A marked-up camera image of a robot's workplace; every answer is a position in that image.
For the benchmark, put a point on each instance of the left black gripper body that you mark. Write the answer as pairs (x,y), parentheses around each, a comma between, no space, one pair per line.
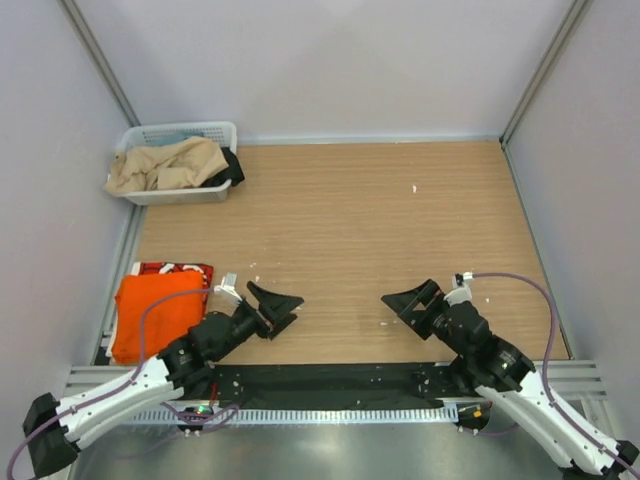
(243,323)

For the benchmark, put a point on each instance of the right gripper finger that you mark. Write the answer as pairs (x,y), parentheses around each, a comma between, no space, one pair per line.
(421,296)
(419,321)

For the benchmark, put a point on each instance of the beige t shirt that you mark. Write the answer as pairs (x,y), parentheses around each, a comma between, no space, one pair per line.
(185,164)

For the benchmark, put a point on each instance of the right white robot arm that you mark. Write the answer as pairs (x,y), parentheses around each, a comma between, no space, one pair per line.
(495,369)

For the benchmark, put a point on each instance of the orange t shirt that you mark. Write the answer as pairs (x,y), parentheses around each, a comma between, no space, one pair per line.
(160,315)

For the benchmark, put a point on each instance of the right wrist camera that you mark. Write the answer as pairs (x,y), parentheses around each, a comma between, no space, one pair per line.
(461,289)

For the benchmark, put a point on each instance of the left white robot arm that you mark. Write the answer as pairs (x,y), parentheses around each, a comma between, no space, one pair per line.
(57,430)

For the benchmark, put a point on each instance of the light blue cloth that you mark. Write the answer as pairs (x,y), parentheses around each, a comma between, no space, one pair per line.
(174,138)

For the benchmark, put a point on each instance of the white slotted cable duct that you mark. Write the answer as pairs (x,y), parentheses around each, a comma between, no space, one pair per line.
(260,417)

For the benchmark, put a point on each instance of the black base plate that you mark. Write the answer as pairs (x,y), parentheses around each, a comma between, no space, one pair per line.
(331,387)

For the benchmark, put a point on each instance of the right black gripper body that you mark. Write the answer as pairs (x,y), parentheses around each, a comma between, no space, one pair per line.
(441,331)

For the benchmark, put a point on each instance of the black t shirt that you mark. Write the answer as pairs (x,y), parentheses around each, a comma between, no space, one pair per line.
(232,173)

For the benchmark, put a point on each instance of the red coca cola t shirt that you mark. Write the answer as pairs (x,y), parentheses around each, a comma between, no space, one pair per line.
(175,267)

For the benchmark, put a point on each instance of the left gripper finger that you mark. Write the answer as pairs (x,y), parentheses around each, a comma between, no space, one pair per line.
(281,324)
(271,305)

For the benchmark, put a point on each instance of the white plastic basket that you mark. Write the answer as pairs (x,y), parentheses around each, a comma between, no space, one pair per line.
(224,133)

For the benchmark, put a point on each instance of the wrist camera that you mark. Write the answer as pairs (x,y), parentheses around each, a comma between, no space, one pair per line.
(461,289)
(226,290)

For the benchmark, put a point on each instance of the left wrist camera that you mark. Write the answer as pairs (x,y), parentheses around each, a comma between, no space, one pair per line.
(226,290)

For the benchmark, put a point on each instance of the aluminium frame rail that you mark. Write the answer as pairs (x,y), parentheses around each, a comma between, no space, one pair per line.
(572,379)

